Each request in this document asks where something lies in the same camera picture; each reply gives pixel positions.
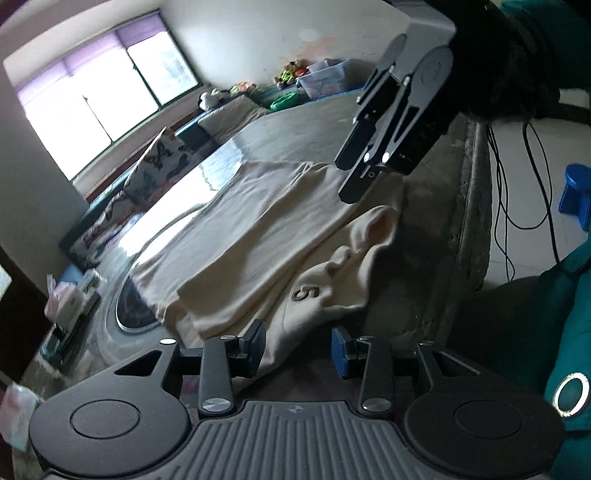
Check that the upright butterfly pillow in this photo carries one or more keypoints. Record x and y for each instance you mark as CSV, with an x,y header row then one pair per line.
x,y
165,161

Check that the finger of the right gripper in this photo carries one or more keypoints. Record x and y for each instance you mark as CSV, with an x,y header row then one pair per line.
x,y
371,164
376,98

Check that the blue sofa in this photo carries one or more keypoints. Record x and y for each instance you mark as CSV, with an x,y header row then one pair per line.
x,y
191,134

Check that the lying butterfly pillow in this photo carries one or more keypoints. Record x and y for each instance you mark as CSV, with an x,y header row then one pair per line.
x,y
89,248

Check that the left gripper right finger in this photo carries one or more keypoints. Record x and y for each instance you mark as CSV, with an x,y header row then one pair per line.
x,y
375,363

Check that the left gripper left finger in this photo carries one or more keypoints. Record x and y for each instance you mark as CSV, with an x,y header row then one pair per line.
x,y
217,362

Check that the green framed window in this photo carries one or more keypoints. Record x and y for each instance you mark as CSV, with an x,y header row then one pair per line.
x,y
80,104

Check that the green plastic bowl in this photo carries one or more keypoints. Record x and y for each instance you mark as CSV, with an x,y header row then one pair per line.
x,y
286,101

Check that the grey plain cushion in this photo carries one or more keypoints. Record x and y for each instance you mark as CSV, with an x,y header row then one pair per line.
x,y
224,122

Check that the colourful plush toys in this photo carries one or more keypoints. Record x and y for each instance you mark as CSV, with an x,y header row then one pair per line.
x,y
291,71

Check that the teal jacket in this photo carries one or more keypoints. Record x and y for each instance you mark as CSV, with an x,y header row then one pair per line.
x,y
535,331

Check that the green transparent flat case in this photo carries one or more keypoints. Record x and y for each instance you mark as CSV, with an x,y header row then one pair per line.
x,y
91,282

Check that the clear plastic storage box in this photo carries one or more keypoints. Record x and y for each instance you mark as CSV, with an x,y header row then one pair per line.
x,y
331,76

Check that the panda plush toy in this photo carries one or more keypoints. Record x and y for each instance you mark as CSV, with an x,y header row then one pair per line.
x,y
211,99

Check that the cream sweatshirt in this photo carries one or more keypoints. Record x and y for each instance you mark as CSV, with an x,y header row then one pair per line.
x,y
277,245

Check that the pink green plush toy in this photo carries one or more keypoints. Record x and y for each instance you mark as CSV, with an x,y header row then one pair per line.
x,y
243,87

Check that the blue plastic stool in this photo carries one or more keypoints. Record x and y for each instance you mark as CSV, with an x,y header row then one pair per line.
x,y
575,199

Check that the soft tissue pack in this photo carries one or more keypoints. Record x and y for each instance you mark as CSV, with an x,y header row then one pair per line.
x,y
17,408

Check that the pink white tissue box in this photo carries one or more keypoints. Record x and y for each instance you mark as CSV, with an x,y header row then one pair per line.
x,y
64,304

